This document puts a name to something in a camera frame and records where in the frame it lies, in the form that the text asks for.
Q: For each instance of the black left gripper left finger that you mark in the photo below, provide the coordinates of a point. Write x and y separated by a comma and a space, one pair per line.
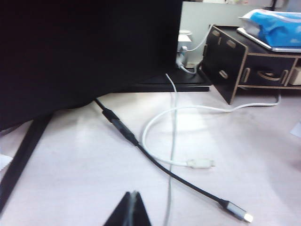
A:
121, 212

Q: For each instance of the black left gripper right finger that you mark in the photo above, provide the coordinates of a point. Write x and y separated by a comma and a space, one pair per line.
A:
141, 213

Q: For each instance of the black computer monitor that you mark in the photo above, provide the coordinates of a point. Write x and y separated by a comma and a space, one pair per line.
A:
23, 153

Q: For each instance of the large black monitor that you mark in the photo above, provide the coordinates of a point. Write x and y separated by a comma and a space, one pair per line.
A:
82, 47

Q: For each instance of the dark wooden desk organizer shelf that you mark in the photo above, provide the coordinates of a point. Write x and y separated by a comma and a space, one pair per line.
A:
225, 63

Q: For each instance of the white paper sheet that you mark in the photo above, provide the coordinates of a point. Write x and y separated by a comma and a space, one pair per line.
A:
296, 130

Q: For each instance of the beige box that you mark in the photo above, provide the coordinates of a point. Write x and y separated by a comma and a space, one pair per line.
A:
296, 75

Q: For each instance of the silver laptop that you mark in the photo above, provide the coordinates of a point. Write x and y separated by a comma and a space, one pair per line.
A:
282, 49

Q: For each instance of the blue plastic package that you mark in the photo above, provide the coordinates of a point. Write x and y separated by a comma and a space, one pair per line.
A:
275, 28

